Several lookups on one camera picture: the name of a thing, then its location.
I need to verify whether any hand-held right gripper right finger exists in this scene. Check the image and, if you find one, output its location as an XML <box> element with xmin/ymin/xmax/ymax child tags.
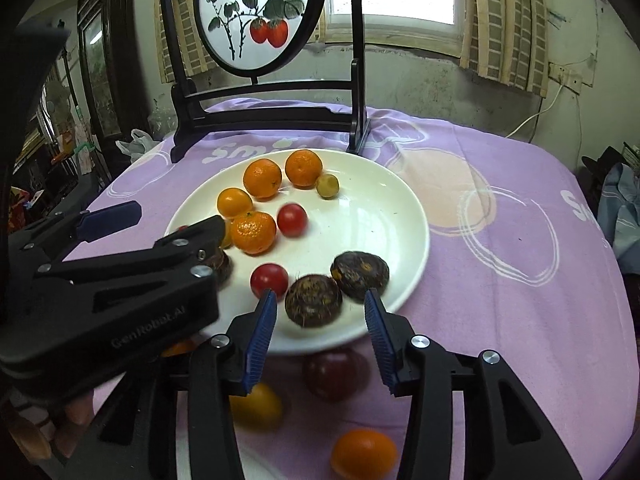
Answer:
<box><xmin>363</xmin><ymin>287</ymin><xmax>583</xmax><ymax>480</ymax></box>

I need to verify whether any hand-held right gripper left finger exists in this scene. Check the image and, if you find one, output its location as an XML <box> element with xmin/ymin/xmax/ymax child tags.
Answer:
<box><xmin>50</xmin><ymin>287</ymin><xmax>278</xmax><ymax>480</ymax></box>

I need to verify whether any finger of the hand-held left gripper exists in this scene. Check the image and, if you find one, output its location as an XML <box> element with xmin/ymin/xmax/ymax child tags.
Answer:
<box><xmin>10</xmin><ymin>201</ymin><xmax>143</xmax><ymax>266</ymax></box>
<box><xmin>37</xmin><ymin>215</ymin><xmax>227</xmax><ymax>296</ymax></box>

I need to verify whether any brown water chestnut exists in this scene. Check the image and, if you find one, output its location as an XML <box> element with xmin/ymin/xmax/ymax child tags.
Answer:
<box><xmin>284</xmin><ymin>274</ymin><xmax>343</xmax><ymax>329</ymax></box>
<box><xmin>202</xmin><ymin>249</ymin><xmax>234</xmax><ymax>288</ymax></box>
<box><xmin>330</xmin><ymin>251</ymin><xmax>390</xmax><ymax>304</ymax></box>

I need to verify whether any small orange tomato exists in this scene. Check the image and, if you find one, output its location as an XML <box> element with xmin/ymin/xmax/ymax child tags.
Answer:
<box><xmin>217</xmin><ymin>187</ymin><xmax>254</xmax><ymax>219</ymax></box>

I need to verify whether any white round plate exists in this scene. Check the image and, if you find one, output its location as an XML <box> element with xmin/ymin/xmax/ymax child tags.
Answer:
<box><xmin>164</xmin><ymin>148</ymin><xmax>431</xmax><ymax>357</ymax></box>

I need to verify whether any person's left hand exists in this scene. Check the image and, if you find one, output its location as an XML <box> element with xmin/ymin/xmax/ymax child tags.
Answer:
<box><xmin>10</xmin><ymin>390</ymin><xmax>96</xmax><ymax>461</ymax></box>

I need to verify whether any dark red tomato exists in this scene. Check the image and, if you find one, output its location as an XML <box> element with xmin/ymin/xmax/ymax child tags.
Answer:
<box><xmin>301</xmin><ymin>349</ymin><xmax>372</xmax><ymax>402</ymax></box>

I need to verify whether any yellow green tomato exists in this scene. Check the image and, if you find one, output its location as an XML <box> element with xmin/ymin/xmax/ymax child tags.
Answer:
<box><xmin>229</xmin><ymin>382</ymin><xmax>284</xmax><ymax>430</ymax></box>

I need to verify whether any white plastic bag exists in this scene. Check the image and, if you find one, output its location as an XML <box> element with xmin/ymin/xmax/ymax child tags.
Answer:
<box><xmin>116</xmin><ymin>129</ymin><xmax>156</xmax><ymax>161</ymax></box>

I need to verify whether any purple printed blanket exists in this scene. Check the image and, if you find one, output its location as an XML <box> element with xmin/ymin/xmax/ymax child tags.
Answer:
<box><xmin>65</xmin><ymin>97</ymin><xmax>631</xmax><ymax>480</ymax></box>

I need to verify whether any dark wooden framed mirror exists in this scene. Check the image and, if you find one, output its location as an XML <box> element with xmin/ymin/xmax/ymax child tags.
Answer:
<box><xmin>75</xmin><ymin>0</ymin><xmax>166</xmax><ymax>143</ymax></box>

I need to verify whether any beige striped curtain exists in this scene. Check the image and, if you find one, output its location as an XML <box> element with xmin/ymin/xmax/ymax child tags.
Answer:
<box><xmin>159</xmin><ymin>7</ymin><xmax>236</xmax><ymax>86</ymax></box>
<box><xmin>460</xmin><ymin>0</ymin><xmax>551</xmax><ymax>96</ymax></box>

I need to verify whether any round painted screen black stand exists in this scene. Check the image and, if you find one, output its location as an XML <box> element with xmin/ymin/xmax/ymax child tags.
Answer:
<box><xmin>157</xmin><ymin>0</ymin><xmax>373</xmax><ymax>163</ymax></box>

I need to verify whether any light blue cloth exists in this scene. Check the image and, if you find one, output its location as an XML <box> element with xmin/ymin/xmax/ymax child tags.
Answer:
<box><xmin>597</xmin><ymin>162</ymin><xmax>640</xmax><ymax>276</ymax></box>

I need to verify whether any white cable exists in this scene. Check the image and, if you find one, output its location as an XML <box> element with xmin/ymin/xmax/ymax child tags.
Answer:
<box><xmin>502</xmin><ymin>82</ymin><xmax>563</xmax><ymax>138</ymax></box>

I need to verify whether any white wall socket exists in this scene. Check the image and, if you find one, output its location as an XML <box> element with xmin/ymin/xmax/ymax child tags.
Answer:
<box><xmin>548</xmin><ymin>62</ymin><xmax>583</xmax><ymax>93</ymax></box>

